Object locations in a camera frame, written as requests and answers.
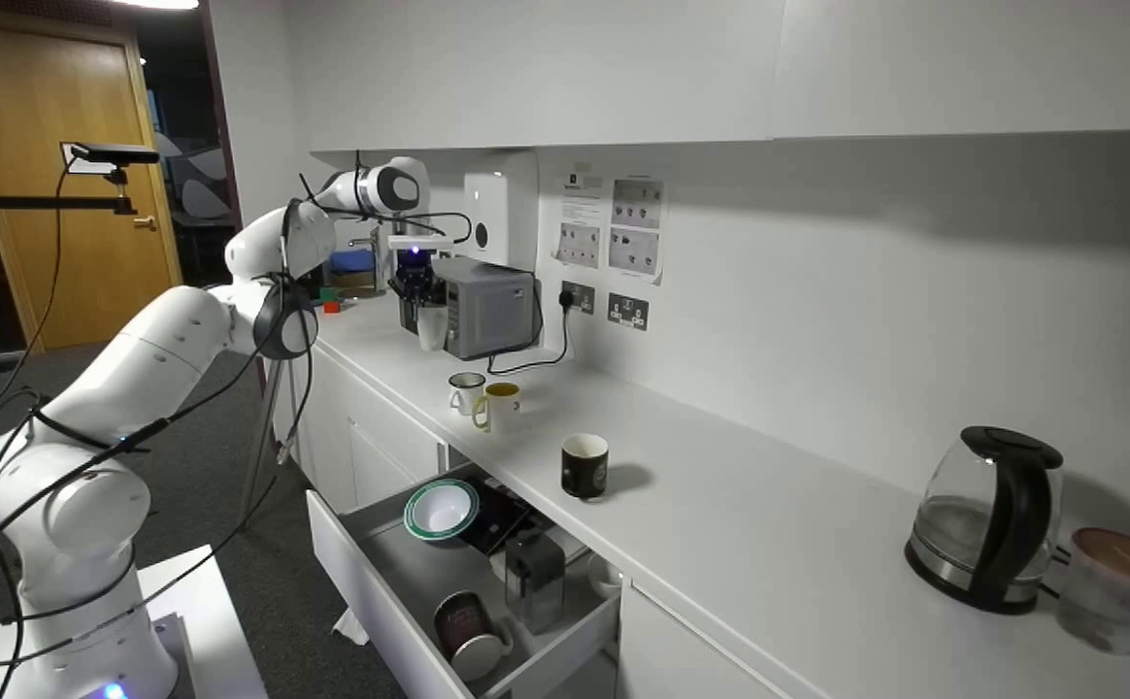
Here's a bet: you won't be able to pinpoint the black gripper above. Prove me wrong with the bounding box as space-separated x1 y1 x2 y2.
392 248 443 306

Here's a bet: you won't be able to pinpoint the plain white mug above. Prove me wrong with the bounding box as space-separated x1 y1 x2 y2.
414 306 449 349

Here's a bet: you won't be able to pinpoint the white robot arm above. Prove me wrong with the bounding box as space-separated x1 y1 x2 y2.
0 154 430 699

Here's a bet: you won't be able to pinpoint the silver microwave oven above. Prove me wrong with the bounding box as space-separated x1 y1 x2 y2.
435 257 538 362

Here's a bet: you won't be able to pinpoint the white enamel mug blue rim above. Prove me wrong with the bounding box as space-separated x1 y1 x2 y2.
449 374 484 420

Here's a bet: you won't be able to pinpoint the yellow inside white mug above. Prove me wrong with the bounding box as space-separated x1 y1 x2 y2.
472 382 521 431

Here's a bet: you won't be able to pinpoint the black mug white inside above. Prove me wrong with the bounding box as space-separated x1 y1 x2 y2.
558 435 611 501

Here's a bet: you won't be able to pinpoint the dark mug in drawer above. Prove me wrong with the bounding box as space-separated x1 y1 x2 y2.
435 591 514 681

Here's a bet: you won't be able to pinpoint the white paper towel dispenser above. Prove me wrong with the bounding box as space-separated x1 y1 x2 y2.
463 150 536 269

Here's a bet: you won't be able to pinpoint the white instruction poster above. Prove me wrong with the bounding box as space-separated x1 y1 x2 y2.
554 161 607 269

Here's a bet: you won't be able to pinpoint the white bowl green rim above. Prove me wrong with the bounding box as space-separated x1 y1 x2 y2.
398 476 480 545

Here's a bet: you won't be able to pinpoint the small picture notice sheet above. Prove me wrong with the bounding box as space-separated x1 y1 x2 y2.
611 177 665 275

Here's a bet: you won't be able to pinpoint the white upper cabinets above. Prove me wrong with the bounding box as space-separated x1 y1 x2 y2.
206 0 1130 150

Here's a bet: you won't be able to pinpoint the black tray in drawer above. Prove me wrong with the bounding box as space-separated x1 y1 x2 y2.
463 476 536 556

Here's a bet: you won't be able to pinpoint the black cube in drawer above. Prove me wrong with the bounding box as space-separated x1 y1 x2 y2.
506 529 567 598

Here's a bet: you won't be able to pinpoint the open white drawer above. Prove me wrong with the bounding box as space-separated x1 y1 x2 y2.
307 494 621 699

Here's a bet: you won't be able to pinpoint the wooden door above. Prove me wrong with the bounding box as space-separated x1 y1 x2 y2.
0 11 181 349

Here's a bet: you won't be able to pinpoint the glass electric kettle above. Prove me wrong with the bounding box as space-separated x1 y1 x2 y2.
906 427 1063 613

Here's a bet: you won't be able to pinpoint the plastic container brown lid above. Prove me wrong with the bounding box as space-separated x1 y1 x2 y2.
1057 529 1130 651

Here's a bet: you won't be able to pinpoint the black microwave power cable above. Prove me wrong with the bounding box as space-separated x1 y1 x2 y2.
480 290 590 382

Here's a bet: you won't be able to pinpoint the wall power socket left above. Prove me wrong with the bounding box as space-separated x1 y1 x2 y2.
558 281 595 313

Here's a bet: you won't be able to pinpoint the wall power socket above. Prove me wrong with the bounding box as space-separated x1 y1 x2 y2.
558 281 595 313
607 290 647 331

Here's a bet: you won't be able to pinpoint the wall power socket right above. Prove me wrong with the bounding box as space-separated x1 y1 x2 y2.
607 290 647 331

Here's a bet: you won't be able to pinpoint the black camera on stand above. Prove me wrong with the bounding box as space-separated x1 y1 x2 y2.
61 138 159 176

